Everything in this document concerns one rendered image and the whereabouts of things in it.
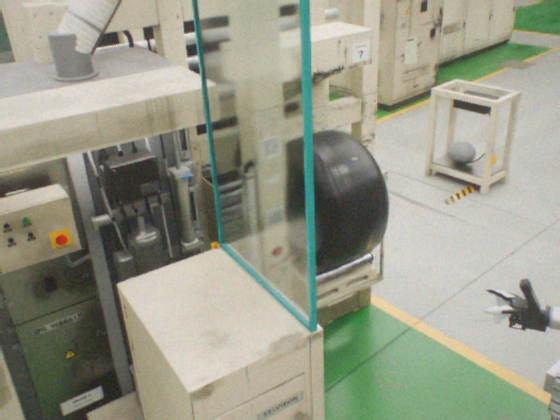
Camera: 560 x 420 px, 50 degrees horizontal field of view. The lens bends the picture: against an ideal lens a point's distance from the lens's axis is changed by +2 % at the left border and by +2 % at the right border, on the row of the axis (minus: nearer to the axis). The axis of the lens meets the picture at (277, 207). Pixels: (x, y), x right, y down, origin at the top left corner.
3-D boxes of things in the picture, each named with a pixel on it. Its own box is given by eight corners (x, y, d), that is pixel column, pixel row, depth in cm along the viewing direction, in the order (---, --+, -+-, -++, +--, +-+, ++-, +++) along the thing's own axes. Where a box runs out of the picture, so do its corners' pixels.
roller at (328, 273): (308, 290, 241) (307, 281, 238) (301, 285, 244) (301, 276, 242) (374, 262, 256) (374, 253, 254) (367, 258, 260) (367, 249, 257)
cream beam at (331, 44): (253, 92, 230) (250, 54, 223) (223, 78, 249) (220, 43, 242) (373, 64, 257) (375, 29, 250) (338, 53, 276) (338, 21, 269)
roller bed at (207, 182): (223, 247, 269) (216, 189, 254) (208, 234, 280) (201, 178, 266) (260, 234, 277) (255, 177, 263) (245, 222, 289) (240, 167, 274)
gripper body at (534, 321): (506, 327, 198) (546, 335, 193) (509, 304, 195) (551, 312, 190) (507, 316, 204) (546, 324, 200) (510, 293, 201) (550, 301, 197)
